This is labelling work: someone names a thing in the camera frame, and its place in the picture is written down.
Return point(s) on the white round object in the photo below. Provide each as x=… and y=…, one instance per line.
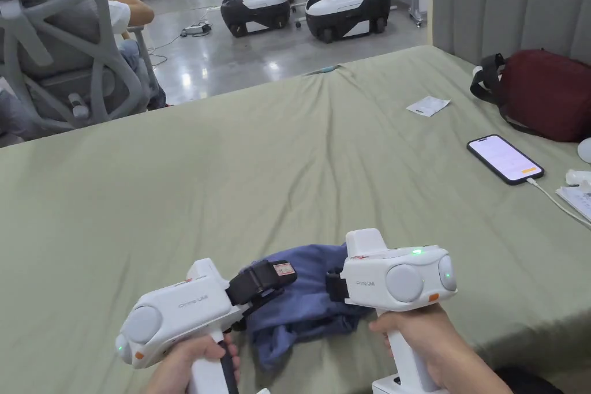
x=585, y=151

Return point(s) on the white paper booklet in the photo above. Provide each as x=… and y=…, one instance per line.
x=577, y=200

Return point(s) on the dark red bag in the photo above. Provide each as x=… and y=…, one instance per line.
x=545, y=94

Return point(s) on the bed with pale green sheet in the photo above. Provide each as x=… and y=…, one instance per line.
x=184, y=181

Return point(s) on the person's right hand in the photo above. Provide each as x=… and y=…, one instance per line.
x=443, y=343

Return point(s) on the person's right forearm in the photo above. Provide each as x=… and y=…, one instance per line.
x=485, y=380

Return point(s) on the dark blue shirt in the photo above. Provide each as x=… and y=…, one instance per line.
x=300, y=306

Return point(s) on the small white paper packet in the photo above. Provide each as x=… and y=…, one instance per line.
x=428, y=105

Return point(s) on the black smartphone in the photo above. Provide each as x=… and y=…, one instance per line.
x=504, y=159

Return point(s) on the white power strip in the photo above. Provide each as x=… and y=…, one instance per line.
x=196, y=29

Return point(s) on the person's left hand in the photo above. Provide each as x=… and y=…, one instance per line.
x=184, y=361

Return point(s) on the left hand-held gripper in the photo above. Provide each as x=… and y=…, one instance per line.
x=184, y=311

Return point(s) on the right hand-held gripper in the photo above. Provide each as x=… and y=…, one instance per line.
x=369, y=283

